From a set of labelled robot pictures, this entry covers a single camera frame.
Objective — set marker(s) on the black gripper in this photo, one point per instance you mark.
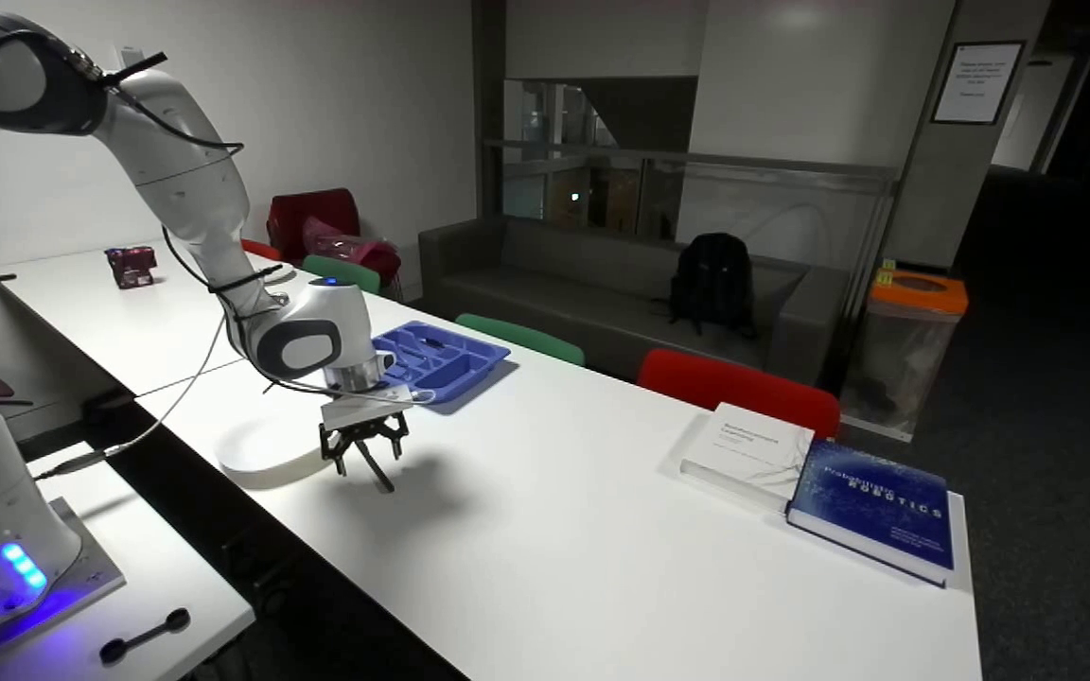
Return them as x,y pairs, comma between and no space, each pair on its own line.
365,427

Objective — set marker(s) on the grey sofa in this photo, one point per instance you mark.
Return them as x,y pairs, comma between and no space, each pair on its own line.
545,286

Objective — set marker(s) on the small dark red object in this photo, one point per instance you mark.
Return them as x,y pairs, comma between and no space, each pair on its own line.
130,266

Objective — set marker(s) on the red chair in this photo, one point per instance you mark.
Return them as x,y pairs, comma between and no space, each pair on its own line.
736,383
261,245

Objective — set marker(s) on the blue book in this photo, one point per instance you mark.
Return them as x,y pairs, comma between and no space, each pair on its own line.
880,503

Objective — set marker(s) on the black backpack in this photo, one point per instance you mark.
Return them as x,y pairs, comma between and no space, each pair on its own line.
712,279

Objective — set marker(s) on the green chair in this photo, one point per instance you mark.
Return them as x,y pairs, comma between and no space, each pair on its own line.
343,269
520,335

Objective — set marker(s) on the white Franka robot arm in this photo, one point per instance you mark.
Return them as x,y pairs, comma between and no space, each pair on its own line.
178,165

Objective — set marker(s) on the glass railing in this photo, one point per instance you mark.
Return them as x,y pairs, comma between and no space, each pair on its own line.
795,208

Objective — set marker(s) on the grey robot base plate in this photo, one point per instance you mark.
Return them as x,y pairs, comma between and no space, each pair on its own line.
65,573

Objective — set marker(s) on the black knife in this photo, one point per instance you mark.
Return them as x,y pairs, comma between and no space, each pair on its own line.
379,479

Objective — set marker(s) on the bin with orange lid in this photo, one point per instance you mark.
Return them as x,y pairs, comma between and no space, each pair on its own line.
907,341

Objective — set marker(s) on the white square plate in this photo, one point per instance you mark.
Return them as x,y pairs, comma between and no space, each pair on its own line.
271,475

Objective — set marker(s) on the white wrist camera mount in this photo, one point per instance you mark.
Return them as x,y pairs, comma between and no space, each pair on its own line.
360,401

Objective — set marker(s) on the blue plastic cutlery tray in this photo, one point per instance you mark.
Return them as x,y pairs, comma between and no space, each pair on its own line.
454,361

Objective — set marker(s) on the black dumbbell shaped tool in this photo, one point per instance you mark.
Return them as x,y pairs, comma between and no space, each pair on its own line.
141,635

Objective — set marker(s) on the dark red bag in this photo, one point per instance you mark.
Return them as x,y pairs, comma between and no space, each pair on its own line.
329,227

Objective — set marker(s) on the framed wall notice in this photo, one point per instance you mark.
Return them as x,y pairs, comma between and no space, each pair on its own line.
977,79

